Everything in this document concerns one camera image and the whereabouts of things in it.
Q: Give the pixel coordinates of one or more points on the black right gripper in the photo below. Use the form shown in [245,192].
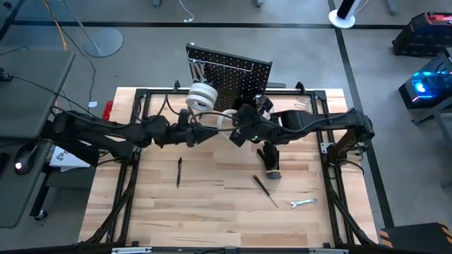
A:
[252,121]

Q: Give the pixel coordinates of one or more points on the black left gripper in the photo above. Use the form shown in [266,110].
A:
[192,135]

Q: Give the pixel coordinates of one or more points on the silver metal tool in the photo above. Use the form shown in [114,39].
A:
[266,104]

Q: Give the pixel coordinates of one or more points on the black metal pegboard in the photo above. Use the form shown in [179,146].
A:
[233,77]

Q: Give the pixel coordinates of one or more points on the black work glove grey cuff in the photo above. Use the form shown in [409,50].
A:
[270,158]

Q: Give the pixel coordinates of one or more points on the black red-capped screwdriver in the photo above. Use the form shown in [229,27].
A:
[259,183]

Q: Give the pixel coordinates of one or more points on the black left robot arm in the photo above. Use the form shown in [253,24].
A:
[106,130]

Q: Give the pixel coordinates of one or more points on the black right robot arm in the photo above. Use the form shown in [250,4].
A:
[318,121]

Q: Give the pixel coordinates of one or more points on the grey plate behind table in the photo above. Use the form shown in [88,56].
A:
[273,85]

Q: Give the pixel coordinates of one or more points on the black pen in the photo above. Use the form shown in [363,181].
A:
[179,173]

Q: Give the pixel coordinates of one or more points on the red flat object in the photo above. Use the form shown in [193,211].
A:
[107,110]

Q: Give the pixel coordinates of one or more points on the small white floor tag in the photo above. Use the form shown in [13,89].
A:
[93,104]

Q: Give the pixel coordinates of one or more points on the grey round floor stand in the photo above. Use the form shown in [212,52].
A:
[106,42]

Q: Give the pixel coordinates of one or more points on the white round floor stand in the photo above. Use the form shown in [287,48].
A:
[340,22]

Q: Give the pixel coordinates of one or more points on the white printed paper sheet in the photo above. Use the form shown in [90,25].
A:
[67,158]

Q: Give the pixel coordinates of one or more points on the grey desk top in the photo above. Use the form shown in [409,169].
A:
[31,98]

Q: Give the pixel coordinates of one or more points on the black computer mouse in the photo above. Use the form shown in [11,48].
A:
[24,158]

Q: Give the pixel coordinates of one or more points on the black desk leg with caster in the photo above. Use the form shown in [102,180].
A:
[41,214]

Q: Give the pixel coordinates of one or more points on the black computer with coloured lights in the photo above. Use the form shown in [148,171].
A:
[423,95]

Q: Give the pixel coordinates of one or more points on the black red-topped equipment case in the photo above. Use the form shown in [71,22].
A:
[420,39]

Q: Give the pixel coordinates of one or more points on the grey lower desk tray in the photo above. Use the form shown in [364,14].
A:
[14,204]

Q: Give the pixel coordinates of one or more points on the black desk clamp device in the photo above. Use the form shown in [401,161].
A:
[5,77]

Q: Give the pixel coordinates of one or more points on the black hazard-striped box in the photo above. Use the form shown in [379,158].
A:
[413,240]

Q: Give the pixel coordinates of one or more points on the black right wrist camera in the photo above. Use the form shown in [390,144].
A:
[238,138]

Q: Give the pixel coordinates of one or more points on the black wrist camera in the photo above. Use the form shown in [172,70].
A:
[185,116]
[238,138]

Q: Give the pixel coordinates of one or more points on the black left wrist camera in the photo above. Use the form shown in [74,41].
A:
[185,116]

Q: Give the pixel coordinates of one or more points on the black aluminium table frame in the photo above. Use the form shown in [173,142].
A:
[289,92]

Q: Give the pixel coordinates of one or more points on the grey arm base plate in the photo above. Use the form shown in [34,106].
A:
[325,147]

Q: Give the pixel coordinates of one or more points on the silver frame bracket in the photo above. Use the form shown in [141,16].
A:
[130,250]
[328,251]

